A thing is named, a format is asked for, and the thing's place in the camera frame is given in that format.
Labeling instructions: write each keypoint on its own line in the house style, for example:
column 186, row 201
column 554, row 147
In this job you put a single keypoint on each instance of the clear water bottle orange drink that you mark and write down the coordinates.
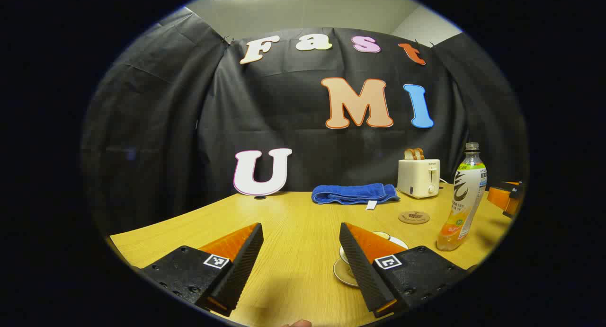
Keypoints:
column 464, row 194

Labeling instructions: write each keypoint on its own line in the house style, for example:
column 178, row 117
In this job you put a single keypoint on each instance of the blue towel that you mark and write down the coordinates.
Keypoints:
column 352, row 193

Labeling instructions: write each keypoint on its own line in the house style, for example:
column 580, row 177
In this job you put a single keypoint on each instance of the round brown coaster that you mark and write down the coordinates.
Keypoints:
column 414, row 217

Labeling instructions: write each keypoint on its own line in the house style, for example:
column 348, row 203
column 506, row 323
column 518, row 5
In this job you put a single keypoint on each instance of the toast bread slice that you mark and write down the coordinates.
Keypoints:
column 408, row 154
column 419, row 153

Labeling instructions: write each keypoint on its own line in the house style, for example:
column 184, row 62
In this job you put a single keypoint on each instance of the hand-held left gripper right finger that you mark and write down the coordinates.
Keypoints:
column 360, row 265

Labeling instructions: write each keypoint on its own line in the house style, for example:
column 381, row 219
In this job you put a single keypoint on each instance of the white toaster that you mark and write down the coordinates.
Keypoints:
column 416, row 178

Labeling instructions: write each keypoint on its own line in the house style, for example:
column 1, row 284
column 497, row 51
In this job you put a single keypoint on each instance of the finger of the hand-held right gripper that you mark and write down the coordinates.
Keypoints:
column 502, row 197

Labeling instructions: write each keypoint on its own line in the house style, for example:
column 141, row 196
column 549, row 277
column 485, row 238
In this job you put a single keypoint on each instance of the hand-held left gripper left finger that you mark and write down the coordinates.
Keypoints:
column 244, row 265

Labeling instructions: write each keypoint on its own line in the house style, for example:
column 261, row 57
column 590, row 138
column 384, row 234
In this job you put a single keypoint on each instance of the black backdrop cloth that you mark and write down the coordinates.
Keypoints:
column 284, row 109

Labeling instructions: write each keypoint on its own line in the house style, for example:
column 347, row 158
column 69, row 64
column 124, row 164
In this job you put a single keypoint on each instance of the white saucer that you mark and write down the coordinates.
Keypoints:
column 342, row 274

